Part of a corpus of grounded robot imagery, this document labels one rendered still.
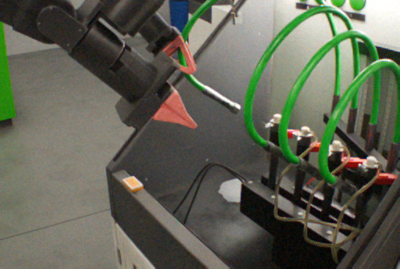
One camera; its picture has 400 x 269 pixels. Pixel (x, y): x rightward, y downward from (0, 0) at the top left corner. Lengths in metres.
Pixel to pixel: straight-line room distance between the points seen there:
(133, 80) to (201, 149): 0.71
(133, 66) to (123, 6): 0.08
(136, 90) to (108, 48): 0.06
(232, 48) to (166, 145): 0.32
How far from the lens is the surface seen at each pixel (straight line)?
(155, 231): 0.93
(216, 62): 1.15
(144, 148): 1.10
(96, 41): 0.51
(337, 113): 0.61
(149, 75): 0.53
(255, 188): 0.95
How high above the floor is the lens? 1.48
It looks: 22 degrees down
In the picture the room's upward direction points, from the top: straight up
